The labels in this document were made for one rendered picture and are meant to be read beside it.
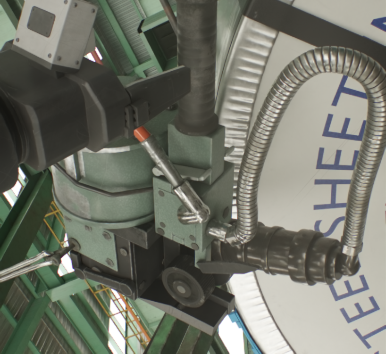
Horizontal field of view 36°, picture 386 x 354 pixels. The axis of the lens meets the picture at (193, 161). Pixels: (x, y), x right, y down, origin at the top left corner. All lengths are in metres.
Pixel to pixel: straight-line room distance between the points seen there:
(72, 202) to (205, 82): 0.20
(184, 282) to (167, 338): 1.18
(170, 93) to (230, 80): 0.31
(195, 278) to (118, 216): 0.12
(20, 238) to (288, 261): 4.63
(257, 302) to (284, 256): 0.25
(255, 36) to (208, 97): 0.20
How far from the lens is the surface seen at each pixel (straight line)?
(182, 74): 0.42
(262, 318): 0.92
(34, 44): 0.40
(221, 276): 0.73
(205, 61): 0.51
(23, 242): 5.24
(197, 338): 1.81
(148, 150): 0.54
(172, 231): 0.62
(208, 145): 0.55
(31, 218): 5.49
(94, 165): 0.58
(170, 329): 1.88
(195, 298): 0.70
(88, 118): 0.40
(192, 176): 0.56
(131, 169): 0.59
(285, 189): 0.80
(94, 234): 0.69
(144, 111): 0.40
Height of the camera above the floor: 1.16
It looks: 12 degrees up
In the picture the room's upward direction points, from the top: 113 degrees counter-clockwise
